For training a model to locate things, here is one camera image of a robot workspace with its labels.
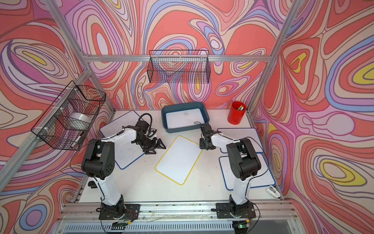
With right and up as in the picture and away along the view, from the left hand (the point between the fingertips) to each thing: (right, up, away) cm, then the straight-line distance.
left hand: (162, 150), depth 91 cm
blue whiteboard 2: (+54, +9, +16) cm, 57 cm away
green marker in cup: (+55, +29, +14) cm, 64 cm away
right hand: (+29, 0, +7) cm, 30 cm away
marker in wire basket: (-39, +10, -18) cm, 44 cm away
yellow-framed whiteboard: (+11, -7, +3) cm, 13 cm away
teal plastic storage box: (+22, +32, +25) cm, 46 cm away
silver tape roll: (-36, +18, -22) cm, 46 cm away
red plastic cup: (+53, +26, +14) cm, 61 cm away
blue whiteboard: (-43, +14, +24) cm, 51 cm away
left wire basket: (-42, +18, -22) cm, 51 cm away
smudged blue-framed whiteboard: (+13, +21, +21) cm, 33 cm away
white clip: (+63, -20, -13) cm, 68 cm away
